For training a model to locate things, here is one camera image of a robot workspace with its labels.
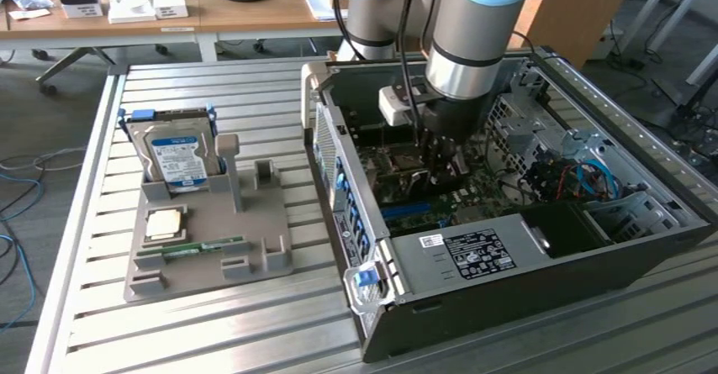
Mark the grey power supply unit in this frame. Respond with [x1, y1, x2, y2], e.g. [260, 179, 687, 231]
[388, 213, 549, 298]

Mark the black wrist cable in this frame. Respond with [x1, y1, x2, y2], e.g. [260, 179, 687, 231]
[334, 0, 422, 144]

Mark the blue wire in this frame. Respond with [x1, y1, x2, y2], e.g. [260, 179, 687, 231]
[577, 161, 624, 202]

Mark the black cable behind case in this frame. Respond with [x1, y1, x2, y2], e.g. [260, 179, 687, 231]
[510, 31, 534, 54]

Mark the CPU socket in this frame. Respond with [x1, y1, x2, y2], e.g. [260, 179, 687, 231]
[388, 143, 424, 170]

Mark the green motherboard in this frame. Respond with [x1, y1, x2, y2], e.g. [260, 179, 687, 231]
[354, 118, 524, 234]

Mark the flat white box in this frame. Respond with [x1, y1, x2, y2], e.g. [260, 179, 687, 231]
[107, 0, 158, 24]

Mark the red wire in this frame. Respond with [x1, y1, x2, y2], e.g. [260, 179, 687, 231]
[560, 164, 588, 201]

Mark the perforated silver disk bay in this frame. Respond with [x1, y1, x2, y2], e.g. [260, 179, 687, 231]
[485, 92, 569, 170]

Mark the CPU chip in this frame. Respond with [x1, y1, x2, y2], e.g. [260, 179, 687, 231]
[145, 210, 185, 240]

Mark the white table frame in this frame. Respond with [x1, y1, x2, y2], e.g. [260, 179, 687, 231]
[645, 0, 718, 87]

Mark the open black PC case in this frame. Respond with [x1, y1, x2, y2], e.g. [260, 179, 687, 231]
[300, 45, 718, 365]

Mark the wooden cabinet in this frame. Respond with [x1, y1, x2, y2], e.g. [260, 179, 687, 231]
[513, 0, 645, 66]

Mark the graphics card with metal bracket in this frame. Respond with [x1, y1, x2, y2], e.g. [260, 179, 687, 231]
[386, 155, 470, 197]

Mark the black plastic shroud box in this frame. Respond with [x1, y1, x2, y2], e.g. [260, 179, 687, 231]
[518, 203, 617, 261]

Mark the paper tag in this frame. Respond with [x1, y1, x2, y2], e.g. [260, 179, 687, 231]
[9, 8, 53, 21]

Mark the white box with black inset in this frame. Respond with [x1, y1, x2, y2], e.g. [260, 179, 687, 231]
[55, 0, 106, 18]

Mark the wooden office desk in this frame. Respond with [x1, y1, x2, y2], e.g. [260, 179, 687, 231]
[195, 0, 349, 62]
[0, 0, 203, 96]

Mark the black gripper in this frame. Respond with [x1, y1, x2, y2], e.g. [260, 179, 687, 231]
[420, 94, 498, 148]

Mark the blue expansion slot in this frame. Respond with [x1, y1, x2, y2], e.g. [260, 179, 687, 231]
[384, 201, 433, 220]

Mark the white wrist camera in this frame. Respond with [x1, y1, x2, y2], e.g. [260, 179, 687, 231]
[378, 84, 429, 126]

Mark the grey parts rack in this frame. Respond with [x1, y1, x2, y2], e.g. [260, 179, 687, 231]
[123, 134, 297, 303]

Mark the black wire bundle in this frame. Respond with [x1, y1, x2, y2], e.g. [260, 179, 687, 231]
[521, 160, 568, 203]

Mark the grey floor cable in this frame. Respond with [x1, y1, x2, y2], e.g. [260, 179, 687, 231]
[0, 146, 86, 172]

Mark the silver chipset heatsink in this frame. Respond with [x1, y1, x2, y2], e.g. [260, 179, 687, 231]
[453, 205, 498, 226]

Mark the white paper stack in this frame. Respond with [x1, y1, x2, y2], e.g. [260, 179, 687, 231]
[304, 0, 349, 21]

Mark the hard disk with blue carrier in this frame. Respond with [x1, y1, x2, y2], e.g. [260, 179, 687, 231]
[117, 104, 219, 193]

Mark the blue floor cable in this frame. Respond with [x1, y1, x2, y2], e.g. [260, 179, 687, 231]
[0, 171, 45, 333]

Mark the small white box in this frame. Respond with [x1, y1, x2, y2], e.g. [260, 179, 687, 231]
[151, 0, 187, 20]

